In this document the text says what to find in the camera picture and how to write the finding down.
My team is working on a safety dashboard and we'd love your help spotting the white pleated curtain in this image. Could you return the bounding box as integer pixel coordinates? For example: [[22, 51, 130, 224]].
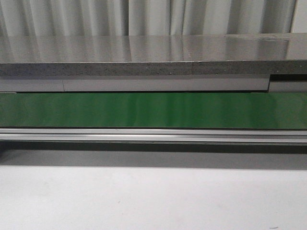
[[0, 0, 296, 36]]

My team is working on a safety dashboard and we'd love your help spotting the green conveyor belt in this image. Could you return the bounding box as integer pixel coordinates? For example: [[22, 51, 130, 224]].
[[0, 92, 307, 130]]

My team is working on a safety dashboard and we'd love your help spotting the grey rear conveyor rail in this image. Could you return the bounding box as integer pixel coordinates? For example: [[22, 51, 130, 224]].
[[0, 74, 307, 92]]

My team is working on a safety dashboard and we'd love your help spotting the grey stone slab shelf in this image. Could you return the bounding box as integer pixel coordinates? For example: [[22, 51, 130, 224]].
[[0, 34, 307, 77]]

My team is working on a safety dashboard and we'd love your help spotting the aluminium front conveyor rail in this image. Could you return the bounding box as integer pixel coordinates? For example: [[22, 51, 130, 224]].
[[0, 128, 307, 145]]

